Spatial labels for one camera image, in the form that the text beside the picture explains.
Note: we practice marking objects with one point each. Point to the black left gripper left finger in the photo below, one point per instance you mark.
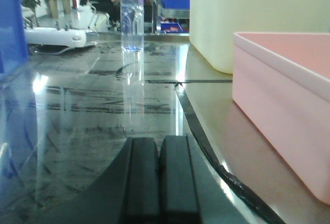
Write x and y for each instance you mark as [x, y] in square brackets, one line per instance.
[126, 192]

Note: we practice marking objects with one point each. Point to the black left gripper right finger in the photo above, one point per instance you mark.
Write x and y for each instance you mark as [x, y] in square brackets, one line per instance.
[188, 191]

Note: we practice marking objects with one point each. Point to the pink plastic bin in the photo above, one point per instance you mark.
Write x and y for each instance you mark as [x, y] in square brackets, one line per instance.
[281, 83]

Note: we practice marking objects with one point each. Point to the blue plastic bin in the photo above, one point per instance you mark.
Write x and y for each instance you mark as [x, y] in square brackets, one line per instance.
[14, 51]

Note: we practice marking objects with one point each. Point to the cream plastic bin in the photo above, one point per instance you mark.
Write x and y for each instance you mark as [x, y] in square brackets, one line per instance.
[214, 22]

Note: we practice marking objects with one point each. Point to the white device on table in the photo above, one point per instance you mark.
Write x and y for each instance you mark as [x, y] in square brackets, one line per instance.
[73, 38]

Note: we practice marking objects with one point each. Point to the seated person in black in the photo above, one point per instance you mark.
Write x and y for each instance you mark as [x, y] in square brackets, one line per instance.
[109, 7]

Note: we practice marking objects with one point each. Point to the blue bins on rack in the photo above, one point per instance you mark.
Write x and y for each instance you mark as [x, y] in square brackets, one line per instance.
[171, 9]

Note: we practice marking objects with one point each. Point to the clear water bottle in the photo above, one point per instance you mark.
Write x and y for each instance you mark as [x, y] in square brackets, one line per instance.
[132, 24]

